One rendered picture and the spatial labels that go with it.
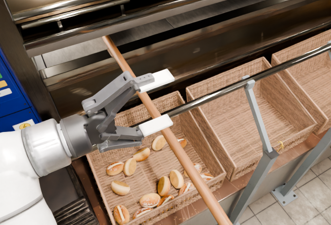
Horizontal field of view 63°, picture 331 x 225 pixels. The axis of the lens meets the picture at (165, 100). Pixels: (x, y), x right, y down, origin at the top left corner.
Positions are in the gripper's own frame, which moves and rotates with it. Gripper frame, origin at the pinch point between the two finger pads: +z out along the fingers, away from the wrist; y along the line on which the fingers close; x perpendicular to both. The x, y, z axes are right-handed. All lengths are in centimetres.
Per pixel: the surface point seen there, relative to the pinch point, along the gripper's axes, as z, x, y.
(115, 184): -13, -29, 83
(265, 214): 73, 7, 149
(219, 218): 5.4, 18.5, 28.2
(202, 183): 6.4, 9.0, 27.9
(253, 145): 65, -17, 90
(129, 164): -3, -35, 83
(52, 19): -13.7, -44.9, 2.3
